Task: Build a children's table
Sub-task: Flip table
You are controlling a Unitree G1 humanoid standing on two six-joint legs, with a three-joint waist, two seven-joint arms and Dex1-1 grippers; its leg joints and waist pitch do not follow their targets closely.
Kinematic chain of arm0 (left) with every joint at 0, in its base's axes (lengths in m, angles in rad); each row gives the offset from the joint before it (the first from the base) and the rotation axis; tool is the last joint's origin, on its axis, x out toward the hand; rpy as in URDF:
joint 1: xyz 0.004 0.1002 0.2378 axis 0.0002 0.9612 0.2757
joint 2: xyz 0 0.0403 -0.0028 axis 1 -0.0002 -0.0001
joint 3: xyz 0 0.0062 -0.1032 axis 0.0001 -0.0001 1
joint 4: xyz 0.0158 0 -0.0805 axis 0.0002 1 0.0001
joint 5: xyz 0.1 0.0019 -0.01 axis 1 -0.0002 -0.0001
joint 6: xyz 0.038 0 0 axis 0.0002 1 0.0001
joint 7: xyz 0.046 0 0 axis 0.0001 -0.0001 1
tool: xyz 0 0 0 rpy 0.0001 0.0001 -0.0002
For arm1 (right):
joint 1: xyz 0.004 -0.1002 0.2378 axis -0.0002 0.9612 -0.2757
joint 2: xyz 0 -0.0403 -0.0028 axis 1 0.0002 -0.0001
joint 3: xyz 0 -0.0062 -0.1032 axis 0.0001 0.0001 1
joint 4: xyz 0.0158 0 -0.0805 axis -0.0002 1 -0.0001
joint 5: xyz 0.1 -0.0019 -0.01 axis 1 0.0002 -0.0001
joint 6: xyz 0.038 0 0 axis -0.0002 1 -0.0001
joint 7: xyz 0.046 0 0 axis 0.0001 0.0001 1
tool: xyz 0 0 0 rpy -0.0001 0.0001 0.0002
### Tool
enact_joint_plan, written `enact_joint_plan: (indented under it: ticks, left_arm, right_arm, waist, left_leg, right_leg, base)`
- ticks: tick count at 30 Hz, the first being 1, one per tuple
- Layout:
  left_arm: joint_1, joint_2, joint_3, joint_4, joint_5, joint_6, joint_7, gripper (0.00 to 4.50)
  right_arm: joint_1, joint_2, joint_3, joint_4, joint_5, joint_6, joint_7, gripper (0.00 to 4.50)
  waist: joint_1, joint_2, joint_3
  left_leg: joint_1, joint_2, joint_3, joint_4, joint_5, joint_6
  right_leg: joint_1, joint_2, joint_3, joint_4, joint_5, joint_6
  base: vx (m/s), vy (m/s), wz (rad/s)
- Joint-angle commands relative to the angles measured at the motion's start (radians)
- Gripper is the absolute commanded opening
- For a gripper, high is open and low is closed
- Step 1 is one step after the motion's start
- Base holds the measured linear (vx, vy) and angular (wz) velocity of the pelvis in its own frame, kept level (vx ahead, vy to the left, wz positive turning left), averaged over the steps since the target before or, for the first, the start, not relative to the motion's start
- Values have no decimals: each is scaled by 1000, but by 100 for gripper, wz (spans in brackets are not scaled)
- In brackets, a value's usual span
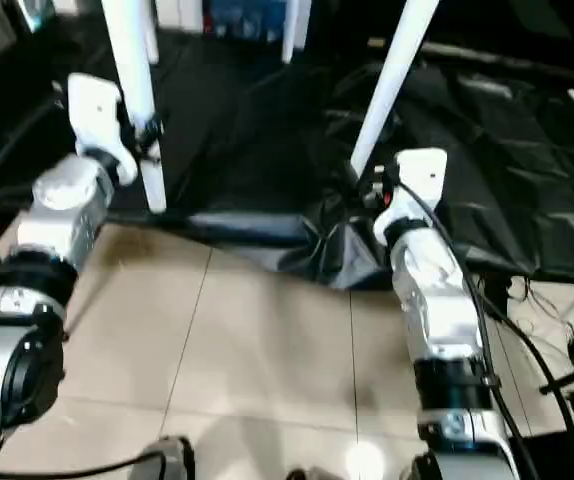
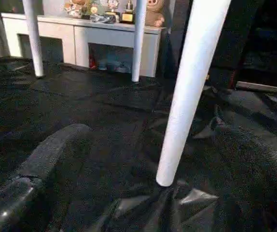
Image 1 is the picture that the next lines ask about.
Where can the white plastic table leg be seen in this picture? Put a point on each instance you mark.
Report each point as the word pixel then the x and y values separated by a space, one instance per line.
pixel 150 30
pixel 295 30
pixel 137 100
pixel 392 90

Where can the grey left robot leg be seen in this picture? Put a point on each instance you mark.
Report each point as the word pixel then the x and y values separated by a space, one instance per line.
pixel 175 460

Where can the white display cabinet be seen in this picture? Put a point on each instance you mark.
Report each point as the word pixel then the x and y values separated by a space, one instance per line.
pixel 237 18

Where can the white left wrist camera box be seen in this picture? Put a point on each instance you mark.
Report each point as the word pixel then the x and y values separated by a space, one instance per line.
pixel 97 125

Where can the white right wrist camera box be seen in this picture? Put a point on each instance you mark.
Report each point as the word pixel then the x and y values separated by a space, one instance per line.
pixel 417 190

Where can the black work mat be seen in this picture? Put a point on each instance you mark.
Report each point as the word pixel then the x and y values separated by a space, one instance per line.
pixel 267 140

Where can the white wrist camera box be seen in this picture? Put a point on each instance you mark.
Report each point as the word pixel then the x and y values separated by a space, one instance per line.
pixel 97 125
pixel 417 190

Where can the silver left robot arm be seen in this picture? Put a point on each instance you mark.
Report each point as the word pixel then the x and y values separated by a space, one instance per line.
pixel 37 290

